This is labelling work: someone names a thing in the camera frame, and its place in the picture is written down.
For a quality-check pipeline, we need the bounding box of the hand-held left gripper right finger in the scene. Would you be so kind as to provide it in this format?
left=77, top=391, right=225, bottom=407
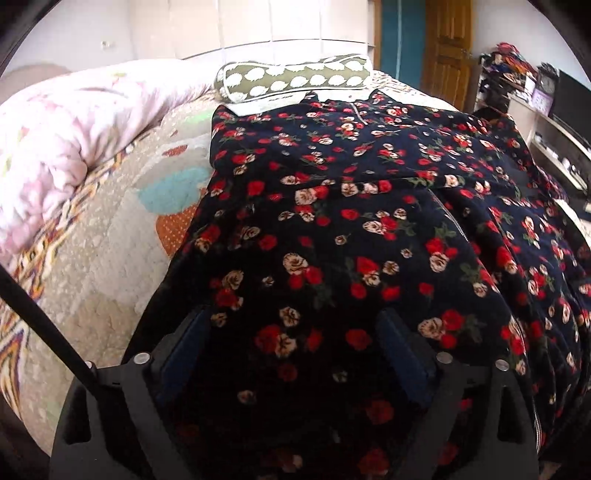
left=374, top=308, right=541, bottom=480

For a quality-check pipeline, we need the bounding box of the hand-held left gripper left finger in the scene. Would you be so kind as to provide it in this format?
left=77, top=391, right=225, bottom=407
left=48, top=305, right=215, bottom=480

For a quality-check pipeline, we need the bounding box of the dark floral dress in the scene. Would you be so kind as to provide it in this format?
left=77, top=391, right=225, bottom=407
left=122, top=90, right=591, bottom=480

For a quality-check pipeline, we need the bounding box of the pile of colourful clothes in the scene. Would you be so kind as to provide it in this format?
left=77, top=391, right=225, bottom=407
left=478, top=42, right=540, bottom=112

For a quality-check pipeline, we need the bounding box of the quilted patchwork bedspread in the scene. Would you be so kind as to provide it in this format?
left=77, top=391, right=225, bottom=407
left=0, top=69, right=460, bottom=467

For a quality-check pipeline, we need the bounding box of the pink floral comforter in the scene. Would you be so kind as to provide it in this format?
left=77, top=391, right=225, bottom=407
left=0, top=60, right=218, bottom=268

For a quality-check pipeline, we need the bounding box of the white shelf unit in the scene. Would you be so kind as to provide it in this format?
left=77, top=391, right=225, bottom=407
left=508, top=97, right=591, bottom=200

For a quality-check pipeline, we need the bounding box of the purple table clock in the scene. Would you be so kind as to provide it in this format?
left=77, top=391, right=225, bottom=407
left=531, top=88, right=553, bottom=114

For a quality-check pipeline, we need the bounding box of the green pillow with white pattern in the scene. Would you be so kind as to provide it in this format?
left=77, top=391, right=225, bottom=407
left=213, top=54, right=374, bottom=104

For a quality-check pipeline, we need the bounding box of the black television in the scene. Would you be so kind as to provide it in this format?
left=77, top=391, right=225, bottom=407
left=551, top=69, right=591, bottom=140

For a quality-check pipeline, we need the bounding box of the black table clock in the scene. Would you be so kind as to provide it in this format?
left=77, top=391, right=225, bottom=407
left=538, top=65, right=560, bottom=95

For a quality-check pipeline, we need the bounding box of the wooden door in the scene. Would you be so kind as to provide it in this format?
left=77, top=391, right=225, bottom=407
left=422, top=0, right=476, bottom=112

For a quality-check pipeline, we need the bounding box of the teal curtain panel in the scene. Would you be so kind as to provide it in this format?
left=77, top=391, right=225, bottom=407
left=381, top=0, right=426, bottom=84

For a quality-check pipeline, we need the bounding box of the white glossy wardrobe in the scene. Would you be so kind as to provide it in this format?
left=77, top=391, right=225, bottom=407
left=171, top=0, right=376, bottom=61

